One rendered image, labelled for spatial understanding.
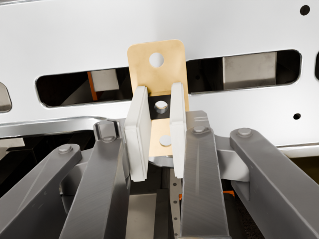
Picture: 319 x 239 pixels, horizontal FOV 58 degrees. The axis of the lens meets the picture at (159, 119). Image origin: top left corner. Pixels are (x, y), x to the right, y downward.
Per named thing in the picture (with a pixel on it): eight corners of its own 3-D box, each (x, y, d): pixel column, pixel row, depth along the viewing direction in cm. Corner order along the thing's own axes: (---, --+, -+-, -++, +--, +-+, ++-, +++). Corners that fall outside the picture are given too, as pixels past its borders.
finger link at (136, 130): (146, 181, 14) (131, 183, 14) (152, 125, 21) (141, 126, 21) (137, 126, 13) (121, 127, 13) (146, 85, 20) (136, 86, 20)
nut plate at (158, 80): (192, 151, 22) (193, 159, 21) (143, 155, 22) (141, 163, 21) (183, 38, 19) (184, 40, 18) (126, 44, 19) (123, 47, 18)
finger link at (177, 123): (169, 123, 13) (185, 122, 13) (171, 82, 19) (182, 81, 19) (175, 179, 14) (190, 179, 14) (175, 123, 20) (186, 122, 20)
